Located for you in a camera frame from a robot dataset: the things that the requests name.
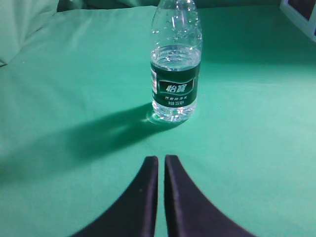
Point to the clear water bottle green label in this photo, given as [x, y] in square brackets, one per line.
[176, 51]

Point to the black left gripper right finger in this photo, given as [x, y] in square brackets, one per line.
[188, 211]

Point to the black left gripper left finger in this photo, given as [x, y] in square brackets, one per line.
[134, 213]

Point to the green cloth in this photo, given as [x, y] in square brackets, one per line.
[75, 122]

